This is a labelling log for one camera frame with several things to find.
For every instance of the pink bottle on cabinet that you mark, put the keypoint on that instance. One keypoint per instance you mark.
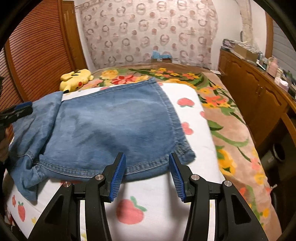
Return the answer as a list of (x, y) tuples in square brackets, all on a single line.
[(272, 66)]

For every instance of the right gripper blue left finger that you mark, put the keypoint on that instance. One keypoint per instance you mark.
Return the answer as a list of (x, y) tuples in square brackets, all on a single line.
[(60, 220)]

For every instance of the wooden sideboard cabinet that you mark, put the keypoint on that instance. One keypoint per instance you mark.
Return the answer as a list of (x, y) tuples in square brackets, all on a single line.
[(269, 111)]

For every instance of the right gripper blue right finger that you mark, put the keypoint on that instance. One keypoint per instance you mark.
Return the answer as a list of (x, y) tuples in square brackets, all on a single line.
[(234, 219)]

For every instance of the floral brown bed cover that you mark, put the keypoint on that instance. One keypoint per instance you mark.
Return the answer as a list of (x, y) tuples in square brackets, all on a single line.
[(237, 157)]

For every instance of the wooden louvered closet door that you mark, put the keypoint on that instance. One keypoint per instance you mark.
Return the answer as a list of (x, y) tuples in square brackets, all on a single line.
[(45, 45)]

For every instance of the patterned lace curtain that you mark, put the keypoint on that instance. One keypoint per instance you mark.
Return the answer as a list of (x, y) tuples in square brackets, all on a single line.
[(125, 32)]

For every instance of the blue item in box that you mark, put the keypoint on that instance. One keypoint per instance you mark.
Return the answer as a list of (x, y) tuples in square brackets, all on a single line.
[(161, 57)]

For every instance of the blue denim pants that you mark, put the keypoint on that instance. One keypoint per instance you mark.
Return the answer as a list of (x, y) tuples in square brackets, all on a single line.
[(75, 139)]

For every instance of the yellow pikachu plush toy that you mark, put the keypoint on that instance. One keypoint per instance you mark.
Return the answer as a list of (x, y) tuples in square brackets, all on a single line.
[(75, 80)]

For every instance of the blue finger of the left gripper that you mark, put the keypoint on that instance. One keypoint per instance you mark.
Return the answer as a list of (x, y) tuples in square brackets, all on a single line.
[(23, 109)]

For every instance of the white fruit print blanket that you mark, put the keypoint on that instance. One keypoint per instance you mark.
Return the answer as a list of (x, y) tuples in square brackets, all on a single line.
[(143, 210)]

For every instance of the cardboard box on cabinet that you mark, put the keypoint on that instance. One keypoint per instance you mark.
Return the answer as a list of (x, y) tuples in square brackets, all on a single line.
[(247, 52)]

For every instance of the grey window shutter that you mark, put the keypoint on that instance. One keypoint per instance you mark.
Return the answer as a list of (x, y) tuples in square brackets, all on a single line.
[(283, 50)]

